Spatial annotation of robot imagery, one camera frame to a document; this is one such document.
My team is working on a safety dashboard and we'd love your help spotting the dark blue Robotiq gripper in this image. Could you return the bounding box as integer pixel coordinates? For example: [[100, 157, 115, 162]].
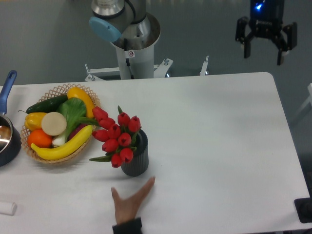
[[235, 0, 297, 65]]

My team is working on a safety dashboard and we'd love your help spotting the red tulip bouquet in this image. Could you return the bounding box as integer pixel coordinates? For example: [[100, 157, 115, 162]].
[[90, 107, 141, 168]]

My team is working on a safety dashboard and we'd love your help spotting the dark sleeved forearm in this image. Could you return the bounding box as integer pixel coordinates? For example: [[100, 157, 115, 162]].
[[112, 217, 143, 234]]

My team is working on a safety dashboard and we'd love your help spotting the dark grey ribbed vase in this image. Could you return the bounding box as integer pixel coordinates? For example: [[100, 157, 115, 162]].
[[121, 130, 149, 177]]

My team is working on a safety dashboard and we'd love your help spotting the person's bare hand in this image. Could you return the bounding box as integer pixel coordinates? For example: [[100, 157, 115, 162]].
[[111, 176, 156, 225]]

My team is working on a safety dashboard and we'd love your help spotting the black device at table edge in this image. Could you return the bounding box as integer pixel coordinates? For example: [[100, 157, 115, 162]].
[[294, 198, 312, 223]]

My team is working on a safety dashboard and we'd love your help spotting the yellow squash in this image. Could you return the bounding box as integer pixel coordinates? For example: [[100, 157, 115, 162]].
[[67, 87, 95, 118]]

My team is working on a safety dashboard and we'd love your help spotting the green bok choy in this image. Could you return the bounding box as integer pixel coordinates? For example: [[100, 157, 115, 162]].
[[52, 97, 86, 148]]

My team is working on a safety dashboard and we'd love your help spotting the woven wicker basket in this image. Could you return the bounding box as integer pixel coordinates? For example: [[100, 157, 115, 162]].
[[20, 84, 100, 163]]

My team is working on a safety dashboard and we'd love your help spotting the purple eggplant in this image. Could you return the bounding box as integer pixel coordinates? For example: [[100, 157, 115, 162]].
[[68, 123, 87, 140]]

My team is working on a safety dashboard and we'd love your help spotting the green cucumber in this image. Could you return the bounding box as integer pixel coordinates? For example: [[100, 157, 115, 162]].
[[19, 95, 68, 114]]

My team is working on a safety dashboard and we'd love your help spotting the beige round disc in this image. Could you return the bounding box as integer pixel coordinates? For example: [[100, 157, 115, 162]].
[[41, 112, 67, 136]]

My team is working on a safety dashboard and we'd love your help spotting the yellow banana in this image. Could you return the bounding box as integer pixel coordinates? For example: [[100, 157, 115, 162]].
[[31, 125, 93, 160]]

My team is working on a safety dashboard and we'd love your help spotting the yellow bell pepper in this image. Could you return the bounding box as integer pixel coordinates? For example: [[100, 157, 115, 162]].
[[24, 112, 47, 131]]

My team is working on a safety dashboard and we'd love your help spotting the orange fruit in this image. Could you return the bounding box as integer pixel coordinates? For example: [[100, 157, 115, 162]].
[[27, 129, 52, 148]]

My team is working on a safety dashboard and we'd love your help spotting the white cylinder object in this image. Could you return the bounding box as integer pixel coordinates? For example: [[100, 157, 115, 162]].
[[0, 201, 17, 216]]

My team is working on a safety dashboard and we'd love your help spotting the white frame at right edge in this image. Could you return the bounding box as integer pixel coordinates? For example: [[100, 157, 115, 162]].
[[291, 83, 312, 125]]

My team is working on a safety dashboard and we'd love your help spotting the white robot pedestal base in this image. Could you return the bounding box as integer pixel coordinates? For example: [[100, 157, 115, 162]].
[[89, 0, 173, 79]]

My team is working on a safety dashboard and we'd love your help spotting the dark saucepan blue handle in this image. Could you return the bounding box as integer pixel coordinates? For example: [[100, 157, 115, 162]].
[[0, 70, 21, 167]]

